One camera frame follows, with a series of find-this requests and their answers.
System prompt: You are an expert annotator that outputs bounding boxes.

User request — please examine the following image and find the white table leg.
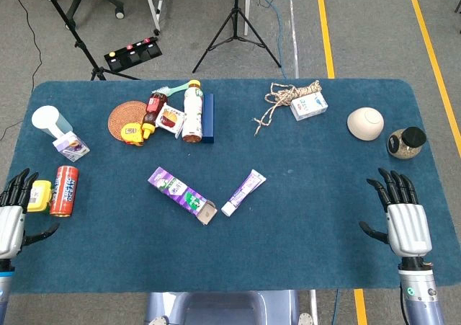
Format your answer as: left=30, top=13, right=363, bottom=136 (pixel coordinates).
left=309, top=289, right=320, bottom=325

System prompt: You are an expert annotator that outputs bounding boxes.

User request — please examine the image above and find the purple white toothpaste tube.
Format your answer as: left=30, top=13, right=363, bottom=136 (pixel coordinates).
left=220, top=169, right=267, bottom=217

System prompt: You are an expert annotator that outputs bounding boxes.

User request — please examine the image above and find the yellow tape measure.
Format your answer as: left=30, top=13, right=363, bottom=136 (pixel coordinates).
left=120, top=121, right=145, bottom=146

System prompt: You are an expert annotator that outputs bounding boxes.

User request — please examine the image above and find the white label tea bottle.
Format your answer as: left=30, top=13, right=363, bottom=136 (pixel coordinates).
left=181, top=79, right=205, bottom=143

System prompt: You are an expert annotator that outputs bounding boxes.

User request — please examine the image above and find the beige twine rope bundle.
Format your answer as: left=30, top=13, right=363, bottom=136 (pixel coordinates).
left=251, top=79, right=322, bottom=137

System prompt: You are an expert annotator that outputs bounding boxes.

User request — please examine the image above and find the white plastic cup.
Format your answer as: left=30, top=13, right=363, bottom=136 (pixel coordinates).
left=31, top=104, right=73, bottom=140

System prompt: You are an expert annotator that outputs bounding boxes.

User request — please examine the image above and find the black foot pedal board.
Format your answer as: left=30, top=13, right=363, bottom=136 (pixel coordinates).
left=104, top=36, right=163, bottom=72

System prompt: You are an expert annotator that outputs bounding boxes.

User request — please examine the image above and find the glass jar black lid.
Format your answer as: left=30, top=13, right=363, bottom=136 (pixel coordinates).
left=387, top=126, right=428, bottom=159

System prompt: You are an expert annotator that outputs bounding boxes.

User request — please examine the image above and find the blue floor cable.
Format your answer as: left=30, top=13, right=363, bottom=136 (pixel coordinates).
left=257, top=0, right=289, bottom=80
left=332, top=288, right=342, bottom=325

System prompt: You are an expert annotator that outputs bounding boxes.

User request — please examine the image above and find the thin black floor cable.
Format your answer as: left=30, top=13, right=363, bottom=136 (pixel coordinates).
left=0, top=0, right=43, bottom=141

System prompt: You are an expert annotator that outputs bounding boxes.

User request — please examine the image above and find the red white snack packet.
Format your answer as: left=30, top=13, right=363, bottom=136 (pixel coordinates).
left=155, top=103, right=186, bottom=139

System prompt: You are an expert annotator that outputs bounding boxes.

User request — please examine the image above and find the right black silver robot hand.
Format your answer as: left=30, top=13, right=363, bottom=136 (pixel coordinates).
left=359, top=167, right=433, bottom=258

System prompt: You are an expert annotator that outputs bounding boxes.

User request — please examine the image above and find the white blue small carton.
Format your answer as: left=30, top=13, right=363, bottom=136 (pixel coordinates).
left=290, top=91, right=328, bottom=122

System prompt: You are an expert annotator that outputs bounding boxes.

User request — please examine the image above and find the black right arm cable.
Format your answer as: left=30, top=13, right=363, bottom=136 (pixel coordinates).
left=398, top=283, right=411, bottom=325

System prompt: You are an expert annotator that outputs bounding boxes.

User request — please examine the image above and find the black camera tripod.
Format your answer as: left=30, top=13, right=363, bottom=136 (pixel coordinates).
left=192, top=0, right=282, bottom=74

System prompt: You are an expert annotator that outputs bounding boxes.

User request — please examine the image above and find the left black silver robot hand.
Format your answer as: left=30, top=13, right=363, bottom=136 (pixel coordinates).
left=0, top=168, right=61, bottom=260

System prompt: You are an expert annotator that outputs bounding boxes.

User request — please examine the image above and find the white metal frame leg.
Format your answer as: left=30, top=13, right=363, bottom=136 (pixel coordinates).
left=140, top=0, right=169, bottom=36

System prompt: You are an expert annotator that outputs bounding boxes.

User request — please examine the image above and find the yellow plastic lidded box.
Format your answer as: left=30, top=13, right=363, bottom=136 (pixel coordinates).
left=27, top=179, right=53, bottom=213

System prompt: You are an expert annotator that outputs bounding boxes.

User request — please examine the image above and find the brown sauce bottle yellow cap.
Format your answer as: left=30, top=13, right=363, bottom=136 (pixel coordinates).
left=141, top=92, right=169, bottom=140

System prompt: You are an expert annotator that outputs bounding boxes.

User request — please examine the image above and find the white upright post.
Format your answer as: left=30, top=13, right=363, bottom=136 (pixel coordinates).
left=243, top=0, right=252, bottom=37

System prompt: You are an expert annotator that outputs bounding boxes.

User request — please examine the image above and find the black slanted light stand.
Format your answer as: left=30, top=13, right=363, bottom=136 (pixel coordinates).
left=35, top=0, right=141, bottom=81

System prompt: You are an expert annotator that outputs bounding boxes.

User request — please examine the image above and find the round woven brown coaster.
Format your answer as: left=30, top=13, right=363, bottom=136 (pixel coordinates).
left=107, top=100, right=148, bottom=142

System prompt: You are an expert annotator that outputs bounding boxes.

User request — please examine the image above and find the small purple drink carton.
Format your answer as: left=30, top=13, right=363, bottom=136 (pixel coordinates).
left=52, top=130, right=91, bottom=162

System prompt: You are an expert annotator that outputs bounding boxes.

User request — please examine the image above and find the beige bowl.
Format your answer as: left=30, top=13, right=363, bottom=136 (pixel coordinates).
left=346, top=107, right=385, bottom=142

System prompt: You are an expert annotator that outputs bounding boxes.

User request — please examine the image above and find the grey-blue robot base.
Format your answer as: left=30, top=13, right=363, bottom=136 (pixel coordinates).
left=143, top=290, right=315, bottom=325

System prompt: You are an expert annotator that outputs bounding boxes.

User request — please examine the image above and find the dark blue long box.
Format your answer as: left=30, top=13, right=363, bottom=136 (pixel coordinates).
left=201, top=93, right=215, bottom=144

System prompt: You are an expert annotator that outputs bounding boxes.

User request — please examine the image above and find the blue carpet table mat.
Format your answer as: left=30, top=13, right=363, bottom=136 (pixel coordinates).
left=0, top=79, right=461, bottom=294

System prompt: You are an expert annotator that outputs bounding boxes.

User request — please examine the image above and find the teal handled brush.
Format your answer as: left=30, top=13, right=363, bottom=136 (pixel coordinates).
left=151, top=81, right=192, bottom=97

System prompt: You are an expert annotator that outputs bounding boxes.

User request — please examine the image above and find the red Arctic Ocean can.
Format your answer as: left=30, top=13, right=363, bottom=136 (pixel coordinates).
left=49, top=165, right=79, bottom=218

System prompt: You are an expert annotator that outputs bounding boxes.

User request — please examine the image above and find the purple toothpaste carton box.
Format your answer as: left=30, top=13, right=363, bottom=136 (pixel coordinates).
left=147, top=166, right=218, bottom=226

